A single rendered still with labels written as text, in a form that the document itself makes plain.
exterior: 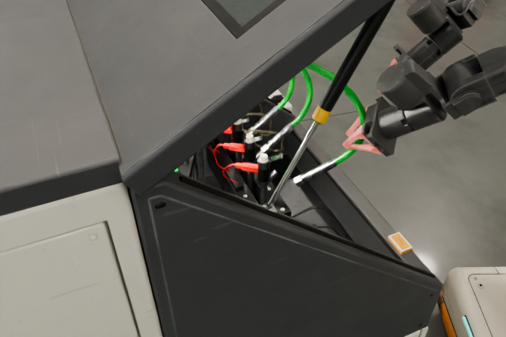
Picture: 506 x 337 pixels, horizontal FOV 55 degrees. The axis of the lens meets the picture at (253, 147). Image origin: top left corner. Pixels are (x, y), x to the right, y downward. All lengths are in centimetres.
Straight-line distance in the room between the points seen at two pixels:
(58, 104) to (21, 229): 16
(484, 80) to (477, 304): 128
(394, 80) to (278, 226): 31
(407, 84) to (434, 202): 192
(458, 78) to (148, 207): 53
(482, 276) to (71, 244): 172
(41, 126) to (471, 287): 173
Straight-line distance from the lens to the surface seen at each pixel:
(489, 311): 200
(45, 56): 75
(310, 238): 74
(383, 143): 91
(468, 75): 85
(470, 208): 275
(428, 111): 86
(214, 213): 61
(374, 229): 120
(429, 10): 110
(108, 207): 56
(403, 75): 82
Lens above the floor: 182
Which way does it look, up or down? 39 degrees down
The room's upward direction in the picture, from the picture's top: 1 degrees counter-clockwise
